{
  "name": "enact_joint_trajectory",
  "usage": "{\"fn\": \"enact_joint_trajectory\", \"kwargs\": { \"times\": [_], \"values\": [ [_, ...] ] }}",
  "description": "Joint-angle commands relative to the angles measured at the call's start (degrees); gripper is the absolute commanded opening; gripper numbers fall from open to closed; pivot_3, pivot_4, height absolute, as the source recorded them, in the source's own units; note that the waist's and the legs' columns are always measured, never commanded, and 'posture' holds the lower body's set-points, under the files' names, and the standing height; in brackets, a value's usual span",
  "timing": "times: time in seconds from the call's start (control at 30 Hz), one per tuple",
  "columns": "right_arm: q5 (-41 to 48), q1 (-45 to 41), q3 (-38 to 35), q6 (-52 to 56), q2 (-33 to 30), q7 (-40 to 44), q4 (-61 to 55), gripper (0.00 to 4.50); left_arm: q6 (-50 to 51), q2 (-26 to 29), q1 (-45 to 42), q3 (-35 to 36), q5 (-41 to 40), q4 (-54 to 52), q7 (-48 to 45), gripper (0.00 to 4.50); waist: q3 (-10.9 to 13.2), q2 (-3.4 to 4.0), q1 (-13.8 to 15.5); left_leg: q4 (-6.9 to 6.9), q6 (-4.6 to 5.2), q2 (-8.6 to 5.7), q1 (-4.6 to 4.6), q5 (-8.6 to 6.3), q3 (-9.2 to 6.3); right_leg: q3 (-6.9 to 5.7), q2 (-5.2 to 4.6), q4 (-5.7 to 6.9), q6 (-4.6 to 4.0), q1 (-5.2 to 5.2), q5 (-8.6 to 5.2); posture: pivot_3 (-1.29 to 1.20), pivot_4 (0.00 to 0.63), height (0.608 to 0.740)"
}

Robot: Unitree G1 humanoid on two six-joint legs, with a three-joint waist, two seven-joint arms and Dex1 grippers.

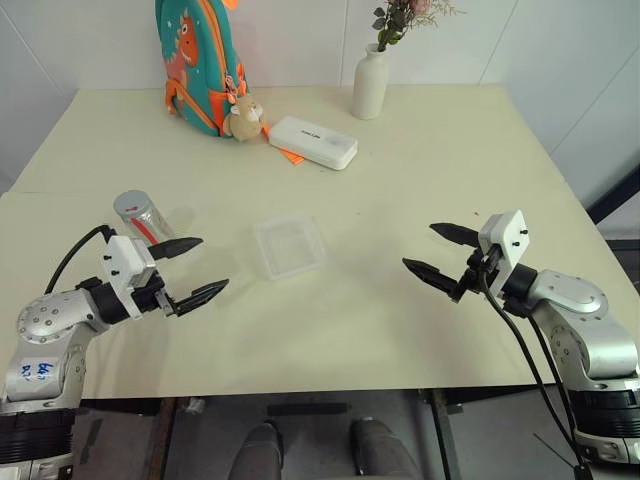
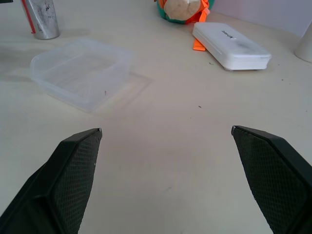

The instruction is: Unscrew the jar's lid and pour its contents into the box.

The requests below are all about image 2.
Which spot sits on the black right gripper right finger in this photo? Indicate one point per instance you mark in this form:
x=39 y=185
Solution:
x=273 y=175

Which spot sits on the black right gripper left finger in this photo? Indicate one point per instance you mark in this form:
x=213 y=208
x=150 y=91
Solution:
x=61 y=185

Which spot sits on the clear plastic container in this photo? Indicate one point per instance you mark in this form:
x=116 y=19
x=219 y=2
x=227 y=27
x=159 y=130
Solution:
x=80 y=73

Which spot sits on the white cylindrical object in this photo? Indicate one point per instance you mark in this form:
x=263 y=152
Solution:
x=304 y=46

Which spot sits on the white flat rectangular box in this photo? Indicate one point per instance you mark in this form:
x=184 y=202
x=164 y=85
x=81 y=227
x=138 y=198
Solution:
x=231 y=46

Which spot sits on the silver metal cup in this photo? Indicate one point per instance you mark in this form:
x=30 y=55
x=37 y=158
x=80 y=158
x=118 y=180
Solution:
x=42 y=18

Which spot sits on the colourful plush toy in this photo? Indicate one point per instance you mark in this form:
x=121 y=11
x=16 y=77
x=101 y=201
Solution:
x=181 y=11

